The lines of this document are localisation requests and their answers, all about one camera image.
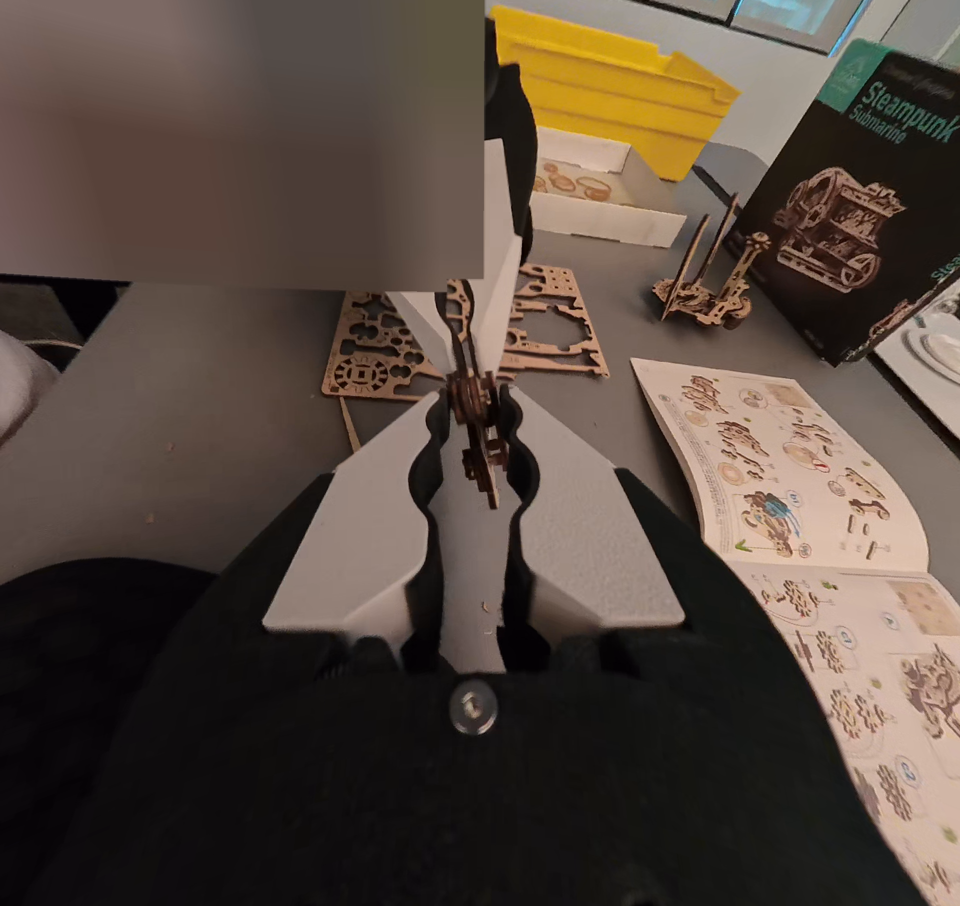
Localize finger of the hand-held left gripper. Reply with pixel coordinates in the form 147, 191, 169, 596
384, 290, 460, 384
459, 137, 525, 382

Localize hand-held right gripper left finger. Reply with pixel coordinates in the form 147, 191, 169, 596
262, 389, 454, 673

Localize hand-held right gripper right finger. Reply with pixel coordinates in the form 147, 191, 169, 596
495, 385, 685, 673

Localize small wooden gear assembly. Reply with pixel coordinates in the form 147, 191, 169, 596
448, 366, 513, 511

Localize partly built wooden model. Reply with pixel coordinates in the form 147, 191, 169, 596
651, 192, 774, 330

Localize black model kit box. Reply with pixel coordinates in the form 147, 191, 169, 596
723, 38, 960, 367

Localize pile of tan rubber bands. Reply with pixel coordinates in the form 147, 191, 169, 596
534, 158, 613, 207

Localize wooden sheet with gear cutouts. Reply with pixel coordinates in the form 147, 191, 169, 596
321, 290, 455, 403

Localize yellow plastic bin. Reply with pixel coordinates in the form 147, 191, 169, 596
489, 5, 742, 184

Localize white cardboard tray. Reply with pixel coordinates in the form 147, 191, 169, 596
528, 125, 689, 249

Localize illustrated instruction booklet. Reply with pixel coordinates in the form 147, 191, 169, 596
630, 356, 960, 906

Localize black textured pad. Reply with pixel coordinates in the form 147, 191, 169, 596
0, 557, 223, 906

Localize person's white shirt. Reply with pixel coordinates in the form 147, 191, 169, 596
0, 329, 63, 447

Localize white flat box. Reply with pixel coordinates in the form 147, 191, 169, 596
873, 280, 960, 462

